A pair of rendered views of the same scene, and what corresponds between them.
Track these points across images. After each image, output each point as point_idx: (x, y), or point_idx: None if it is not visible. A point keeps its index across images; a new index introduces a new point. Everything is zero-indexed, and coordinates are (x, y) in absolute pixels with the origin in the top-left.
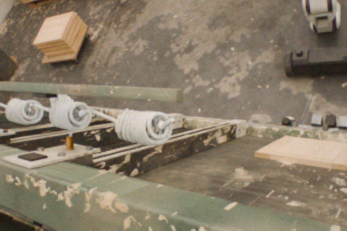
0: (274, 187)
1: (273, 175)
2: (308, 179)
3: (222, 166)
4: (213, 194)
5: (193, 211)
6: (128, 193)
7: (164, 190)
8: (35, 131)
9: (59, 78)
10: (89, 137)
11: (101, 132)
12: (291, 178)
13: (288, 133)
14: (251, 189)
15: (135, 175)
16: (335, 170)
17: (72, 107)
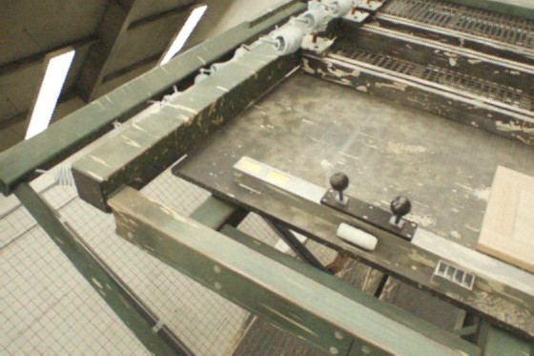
0: (369, 161)
1: (411, 169)
2: (412, 194)
3: (425, 139)
4: (333, 125)
5: (214, 78)
6: (236, 64)
7: (243, 73)
8: (421, 31)
9: None
10: (441, 56)
11: (461, 59)
12: (407, 180)
13: None
14: (356, 146)
15: (362, 91)
16: (472, 234)
17: (304, 13)
